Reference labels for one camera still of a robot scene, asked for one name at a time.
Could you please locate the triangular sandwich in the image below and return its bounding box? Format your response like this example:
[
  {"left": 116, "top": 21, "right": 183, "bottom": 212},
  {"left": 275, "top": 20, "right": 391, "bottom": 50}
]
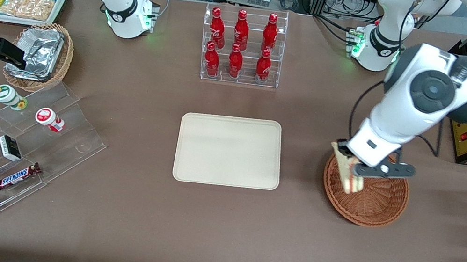
[{"left": 323, "top": 140, "right": 372, "bottom": 197}]

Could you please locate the brown round wicker basket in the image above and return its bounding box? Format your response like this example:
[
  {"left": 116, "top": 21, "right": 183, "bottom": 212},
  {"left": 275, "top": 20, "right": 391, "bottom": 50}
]
[{"left": 316, "top": 140, "right": 416, "bottom": 234}]

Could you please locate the light wicker basket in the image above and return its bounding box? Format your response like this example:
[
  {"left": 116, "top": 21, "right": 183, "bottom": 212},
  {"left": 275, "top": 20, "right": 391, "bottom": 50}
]
[{"left": 0, "top": 16, "right": 79, "bottom": 98}]

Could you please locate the beige plastic tray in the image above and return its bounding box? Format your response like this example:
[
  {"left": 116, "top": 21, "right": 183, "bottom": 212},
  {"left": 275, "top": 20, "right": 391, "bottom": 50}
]
[{"left": 171, "top": 105, "right": 290, "bottom": 198}]

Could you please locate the aluminium foil container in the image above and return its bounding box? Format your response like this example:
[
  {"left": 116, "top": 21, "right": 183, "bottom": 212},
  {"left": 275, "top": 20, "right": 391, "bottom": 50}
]
[{"left": 3, "top": 22, "right": 66, "bottom": 85}]

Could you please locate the green lidded yogurt cup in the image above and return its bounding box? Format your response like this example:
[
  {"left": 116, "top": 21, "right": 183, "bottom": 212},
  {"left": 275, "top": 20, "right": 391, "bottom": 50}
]
[{"left": 0, "top": 83, "right": 30, "bottom": 113}]

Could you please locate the large clear cracker bag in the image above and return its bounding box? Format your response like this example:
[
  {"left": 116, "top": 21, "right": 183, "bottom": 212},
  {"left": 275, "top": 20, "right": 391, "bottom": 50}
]
[{"left": 0, "top": 0, "right": 56, "bottom": 24}]

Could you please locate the red lidded yogurt cup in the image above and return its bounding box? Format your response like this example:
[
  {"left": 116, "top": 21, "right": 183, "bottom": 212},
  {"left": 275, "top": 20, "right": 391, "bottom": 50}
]
[{"left": 33, "top": 105, "right": 68, "bottom": 134}]

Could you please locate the small black box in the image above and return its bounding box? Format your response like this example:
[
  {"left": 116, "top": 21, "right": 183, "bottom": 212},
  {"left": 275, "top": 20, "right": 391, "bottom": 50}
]
[{"left": 0, "top": 134, "right": 26, "bottom": 163}]

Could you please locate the clear acrylic stepped display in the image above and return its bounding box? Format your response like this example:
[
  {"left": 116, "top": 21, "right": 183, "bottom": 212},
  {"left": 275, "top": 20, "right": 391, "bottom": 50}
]
[{"left": 0, "top": 72, "right": 117, "bottom": 256}]

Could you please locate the red cola bottle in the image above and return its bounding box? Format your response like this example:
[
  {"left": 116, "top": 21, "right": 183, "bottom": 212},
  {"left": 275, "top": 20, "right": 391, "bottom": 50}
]
[
  {"left": 201, "top": 40, "right": 224, "bottom": 79},
  {"left": 231, "top": 8, "right": 254, "bottom": 52},
  {"left": 206, "top": 6, "right": 231, "bottom": 50},
  {"left": 225, "top": 43, "right": 247, "bottom": 80},
  {"left": 254, "top": 47, "right": 275, "bottom": 86},
  {"left": 260, "top": 12, "right": 281, "bottom": 54}
]

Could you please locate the clear acrylic bottle rack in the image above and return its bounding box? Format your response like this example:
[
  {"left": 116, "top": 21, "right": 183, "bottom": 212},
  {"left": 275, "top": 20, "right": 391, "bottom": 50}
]
[{"left": 194, "top": 0, "right": 291, "bottom": 93}]

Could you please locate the Snickers chocolate bar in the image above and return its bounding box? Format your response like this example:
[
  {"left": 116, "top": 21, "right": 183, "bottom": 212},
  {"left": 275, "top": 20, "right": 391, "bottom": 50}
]
[{"left": 0, "top": 157, "right": 44, "bottom": 199}]

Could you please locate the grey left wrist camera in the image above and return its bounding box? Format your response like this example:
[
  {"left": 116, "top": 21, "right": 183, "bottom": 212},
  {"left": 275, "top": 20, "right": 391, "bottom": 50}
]
[{"left": 352, "top": 154, "right": 417, "bottom": 186}]

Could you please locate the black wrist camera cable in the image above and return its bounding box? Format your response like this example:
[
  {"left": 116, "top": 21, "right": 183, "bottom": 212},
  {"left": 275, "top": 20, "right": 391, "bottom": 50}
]
[{"left": 345, "top": 76, "right": 452, "bottom": 159}]

